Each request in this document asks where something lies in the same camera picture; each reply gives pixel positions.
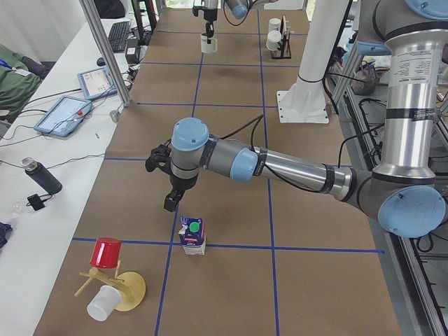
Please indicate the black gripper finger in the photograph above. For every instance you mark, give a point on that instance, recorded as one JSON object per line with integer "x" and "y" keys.
{"x": 172, "y": 200}
{"x": 209, "y": 31}

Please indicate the white mug with handle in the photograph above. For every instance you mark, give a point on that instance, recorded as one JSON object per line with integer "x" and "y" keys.
{"x": 208, "y": 45}

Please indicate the blue white milk carton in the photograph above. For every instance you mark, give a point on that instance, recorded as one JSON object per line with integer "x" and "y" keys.
{"x": 192, "y": 236}

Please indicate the red plastic cup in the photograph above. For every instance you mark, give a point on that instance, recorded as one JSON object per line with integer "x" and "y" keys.
{"x": 106, "y": 253}

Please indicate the wooden cup tree stand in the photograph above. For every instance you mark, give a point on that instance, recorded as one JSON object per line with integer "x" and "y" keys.
{"x": 131, "y": 286}

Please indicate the translucent white plastic cup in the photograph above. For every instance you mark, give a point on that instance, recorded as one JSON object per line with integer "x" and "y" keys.
{"x": 104, "y": 302}

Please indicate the white mug lying left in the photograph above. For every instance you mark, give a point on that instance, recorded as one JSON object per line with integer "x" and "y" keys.
{"x": 274, "y": 24}

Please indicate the white mug bottom facing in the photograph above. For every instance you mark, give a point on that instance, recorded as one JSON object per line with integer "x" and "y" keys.
{"x": 274, "y": 38}

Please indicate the black power adapter box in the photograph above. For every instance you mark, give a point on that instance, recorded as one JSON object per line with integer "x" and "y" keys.
{"x": 132, "y": 52}

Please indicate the black keyboard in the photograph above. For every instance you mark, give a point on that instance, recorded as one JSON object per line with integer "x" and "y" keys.
{"x": 117, "y": 36}

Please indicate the blue teach pendant far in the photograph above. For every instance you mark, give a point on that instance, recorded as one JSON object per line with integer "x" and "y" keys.
{"x": 96, "y": 83}

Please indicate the blue teach pendant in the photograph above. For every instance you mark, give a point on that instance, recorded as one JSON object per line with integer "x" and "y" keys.
{"x": 96, "y": 83}
{"x": 64, "y": 117}

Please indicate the blue teach pendant near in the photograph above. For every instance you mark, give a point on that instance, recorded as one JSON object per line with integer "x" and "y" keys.
{"x": 64, "y": 117}

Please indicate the black computer mouse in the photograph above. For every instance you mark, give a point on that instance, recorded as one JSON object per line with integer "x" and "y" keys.
{"x": 100, "y": 62}

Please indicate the black water bottle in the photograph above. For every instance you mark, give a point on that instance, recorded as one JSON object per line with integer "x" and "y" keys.
{"x": 38, "y": 173}

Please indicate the black binder clip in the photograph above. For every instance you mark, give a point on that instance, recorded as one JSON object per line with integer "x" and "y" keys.
{"x": 35, "y": 202}

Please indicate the black wire cup rack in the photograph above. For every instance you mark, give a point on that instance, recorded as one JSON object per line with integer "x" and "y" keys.
{"x": 284, "y": 49}

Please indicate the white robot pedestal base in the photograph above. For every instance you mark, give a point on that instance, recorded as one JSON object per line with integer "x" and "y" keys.
{"x": 305, "y": 101}

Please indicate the aluminium frame post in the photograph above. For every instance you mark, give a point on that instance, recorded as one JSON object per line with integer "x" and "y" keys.
{"x": 101, "y": 39}

